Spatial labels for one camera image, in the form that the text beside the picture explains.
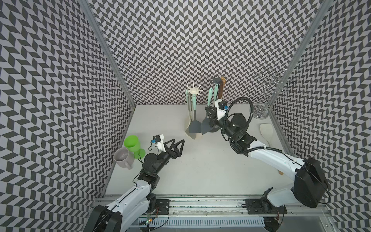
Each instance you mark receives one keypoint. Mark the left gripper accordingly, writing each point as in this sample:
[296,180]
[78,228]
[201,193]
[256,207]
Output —
[174,155]

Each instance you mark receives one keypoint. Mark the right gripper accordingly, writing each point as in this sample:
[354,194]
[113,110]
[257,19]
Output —
[212,116]

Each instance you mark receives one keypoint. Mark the grey spatula mint handle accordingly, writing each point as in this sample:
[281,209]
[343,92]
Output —
[205,127]

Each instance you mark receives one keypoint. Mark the cream spatula wooden handle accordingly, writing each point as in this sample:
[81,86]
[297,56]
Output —
[266,131]

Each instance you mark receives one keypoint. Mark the grey turner mint handle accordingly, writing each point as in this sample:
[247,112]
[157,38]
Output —
[195,125]

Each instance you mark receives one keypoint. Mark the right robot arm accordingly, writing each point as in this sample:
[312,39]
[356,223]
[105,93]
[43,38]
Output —
[309,184]

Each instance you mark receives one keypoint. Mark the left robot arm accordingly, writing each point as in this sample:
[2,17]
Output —
[120,214]

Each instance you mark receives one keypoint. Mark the cream utensil rack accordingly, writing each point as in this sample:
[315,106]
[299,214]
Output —
[193,90]

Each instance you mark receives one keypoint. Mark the dark grey utensil rack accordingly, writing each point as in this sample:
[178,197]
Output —
[217,80]

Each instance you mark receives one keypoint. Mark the green plastic goblet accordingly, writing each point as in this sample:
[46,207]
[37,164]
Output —
[133,144]

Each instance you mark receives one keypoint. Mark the grey ceramic mug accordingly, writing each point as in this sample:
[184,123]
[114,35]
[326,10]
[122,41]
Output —
[124,158]

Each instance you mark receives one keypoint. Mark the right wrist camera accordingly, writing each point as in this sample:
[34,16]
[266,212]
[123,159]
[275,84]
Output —
[221,108]

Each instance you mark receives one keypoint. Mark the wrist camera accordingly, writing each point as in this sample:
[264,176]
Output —
[158,142]
[221,108]

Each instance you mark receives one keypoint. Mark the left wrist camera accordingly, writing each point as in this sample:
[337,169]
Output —
[158,142]

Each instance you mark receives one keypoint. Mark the cream turner mint handle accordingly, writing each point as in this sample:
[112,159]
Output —
[216,90]

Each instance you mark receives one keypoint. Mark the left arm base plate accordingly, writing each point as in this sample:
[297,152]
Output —
[159,206]

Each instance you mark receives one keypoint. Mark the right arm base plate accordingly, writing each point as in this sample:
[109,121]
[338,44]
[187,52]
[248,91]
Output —
[259,207]

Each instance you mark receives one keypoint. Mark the aluminium front rail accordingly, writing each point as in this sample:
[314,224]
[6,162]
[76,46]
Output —
[202,212]

